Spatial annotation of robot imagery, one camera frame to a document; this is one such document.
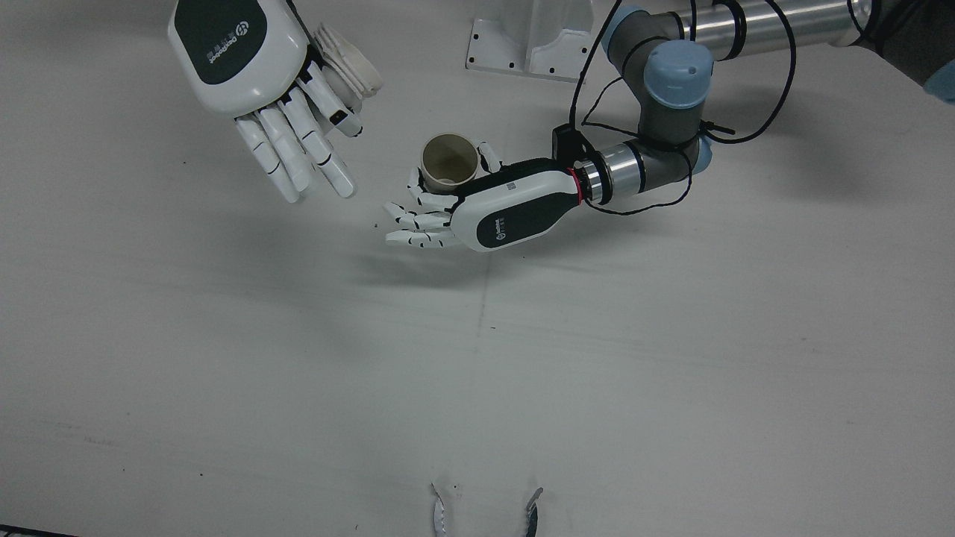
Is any stack of paper cups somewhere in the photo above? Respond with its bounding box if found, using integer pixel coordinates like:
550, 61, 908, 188
313, 24, 383, 101

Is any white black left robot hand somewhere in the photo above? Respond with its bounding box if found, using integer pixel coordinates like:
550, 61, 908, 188
384, 142, 583, 253

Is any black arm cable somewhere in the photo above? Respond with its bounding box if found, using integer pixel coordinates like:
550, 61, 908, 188
569, 0, 798, 217

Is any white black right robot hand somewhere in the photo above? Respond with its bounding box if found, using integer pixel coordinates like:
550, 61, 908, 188
168, 0, 366, 204

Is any white pedestal mount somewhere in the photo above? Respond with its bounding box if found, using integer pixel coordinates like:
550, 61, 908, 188
466, 0, 598, 81

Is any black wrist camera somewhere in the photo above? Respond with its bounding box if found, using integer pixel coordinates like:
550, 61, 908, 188
552, 125, 592, 166

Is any smooth beige paper cup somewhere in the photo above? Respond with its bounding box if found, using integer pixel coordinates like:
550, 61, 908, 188
420, 133, 480, 193

